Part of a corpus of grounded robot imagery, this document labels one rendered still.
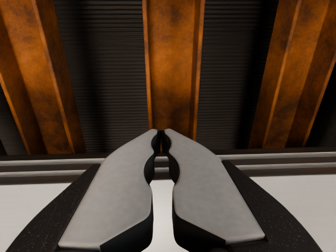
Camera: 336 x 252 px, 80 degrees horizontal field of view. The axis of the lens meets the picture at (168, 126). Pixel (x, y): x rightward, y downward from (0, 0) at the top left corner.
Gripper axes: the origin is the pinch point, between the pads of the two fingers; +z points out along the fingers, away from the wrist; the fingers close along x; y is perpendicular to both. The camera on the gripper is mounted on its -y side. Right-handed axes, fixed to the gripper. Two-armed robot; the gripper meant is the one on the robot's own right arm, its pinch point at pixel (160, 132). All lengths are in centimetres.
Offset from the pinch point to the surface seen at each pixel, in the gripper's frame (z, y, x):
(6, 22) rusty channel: 22.6, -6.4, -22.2
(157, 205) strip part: 5.7, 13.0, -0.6
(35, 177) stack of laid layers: 6.7, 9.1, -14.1
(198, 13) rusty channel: 19.1, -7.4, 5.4
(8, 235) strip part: 5.7, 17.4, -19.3
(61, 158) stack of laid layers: 8.2, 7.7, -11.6
